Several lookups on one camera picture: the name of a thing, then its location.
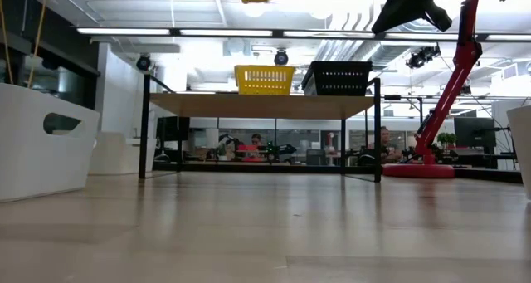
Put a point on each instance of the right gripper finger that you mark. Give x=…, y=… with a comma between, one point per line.
x=406, y=5

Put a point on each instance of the white plastic basket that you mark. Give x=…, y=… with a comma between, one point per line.
x=522, y=150
x=122, y=154
x=25, y=162

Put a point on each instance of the black ceiling track light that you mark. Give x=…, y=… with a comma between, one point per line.
x=419, y=59

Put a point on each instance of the black computer monitor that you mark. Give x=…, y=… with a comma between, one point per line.
x=172, y=128
x=475, y=131

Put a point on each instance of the green potted plant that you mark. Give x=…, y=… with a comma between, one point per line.
x=446, y=138

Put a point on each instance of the black ceiling spotlight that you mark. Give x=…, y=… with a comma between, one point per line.
x=143, y=63
x=281, y=59

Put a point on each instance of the person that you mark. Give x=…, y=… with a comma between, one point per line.
x=256, y=138
x=386, y=148

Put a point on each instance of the red desk lamp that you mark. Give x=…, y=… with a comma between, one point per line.
x=419, y=171

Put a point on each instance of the long linear light fixture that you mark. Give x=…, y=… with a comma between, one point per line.
x=124, y=31

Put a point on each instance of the silver ventilation duct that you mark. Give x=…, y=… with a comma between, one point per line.
x=386, y=55

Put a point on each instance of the wooden shelf with black frame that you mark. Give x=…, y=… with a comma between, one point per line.
x=261, y=106

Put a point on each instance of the black aluminium rig frame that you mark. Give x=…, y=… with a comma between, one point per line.
x=269, y=168

